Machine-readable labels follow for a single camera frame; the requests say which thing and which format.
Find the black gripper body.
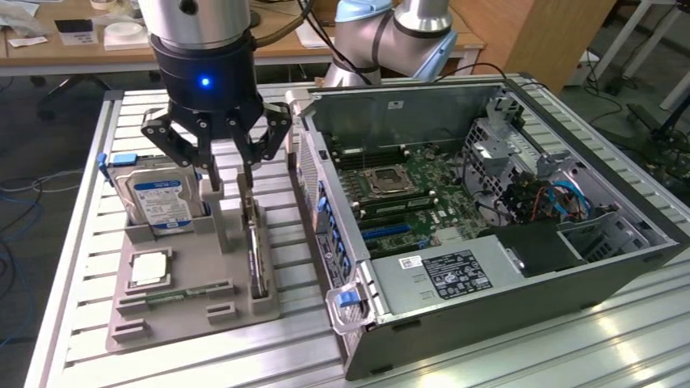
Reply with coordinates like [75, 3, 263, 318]
[149, 34, 266, 141]

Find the black graphics card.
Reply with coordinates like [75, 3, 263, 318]
[237, 171, 273, 302]

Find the white box with tape roll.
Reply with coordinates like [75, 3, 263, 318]
[103, 22, 151, 52]

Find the white paper stack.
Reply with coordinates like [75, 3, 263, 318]
[294, 18, 337, 49]

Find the black office chair base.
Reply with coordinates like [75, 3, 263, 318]
[31, 74, 115, 120]

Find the wooden desk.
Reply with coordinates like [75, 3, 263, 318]
[0, 0, 486, 78]

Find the metal CPU socket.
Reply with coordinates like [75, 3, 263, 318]
[365, 164, 418, 198]

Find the white box with black label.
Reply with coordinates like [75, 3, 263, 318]
[54, 19, 99, 46]

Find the black installed RAM stick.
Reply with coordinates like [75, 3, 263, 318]
[357, 195, 437, 216]

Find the blue expansion slot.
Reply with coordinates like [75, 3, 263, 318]
[362, 224, 410, 241]

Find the silver CPU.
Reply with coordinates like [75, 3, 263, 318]
[131, 253, 170, 285]

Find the green motherboard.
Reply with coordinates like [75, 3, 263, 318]
[323, 135, 490, 259]

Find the green RAM stick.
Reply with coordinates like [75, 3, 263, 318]
[143, 282, 223, 305]

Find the metal disk bay cage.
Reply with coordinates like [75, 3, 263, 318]
[554, 201, 668, 266]
[462, 116, 541, 195]

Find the grey power supply unit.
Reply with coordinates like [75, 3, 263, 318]
[370, 235, 528, 317]

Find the grey parts rack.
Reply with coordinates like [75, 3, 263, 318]
[105, 176, 282, 353]

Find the wooden cabinet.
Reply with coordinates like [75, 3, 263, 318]
[485, 0, 620, 95]

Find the open black PC case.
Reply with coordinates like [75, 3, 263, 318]
[283, 72, 690, 383]

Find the hard disk with blue bracket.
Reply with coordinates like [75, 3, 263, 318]
[99, 148, 205, 238]

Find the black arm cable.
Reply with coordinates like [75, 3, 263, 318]
[294, 0, 379, 86]

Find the black cable behind case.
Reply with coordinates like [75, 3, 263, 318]
[430, 59, 546, 88]

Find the red wire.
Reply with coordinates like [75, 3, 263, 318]
[529, 181, 548, 222]

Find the blue wire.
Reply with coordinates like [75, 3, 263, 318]
[542, 180, 594, 222]

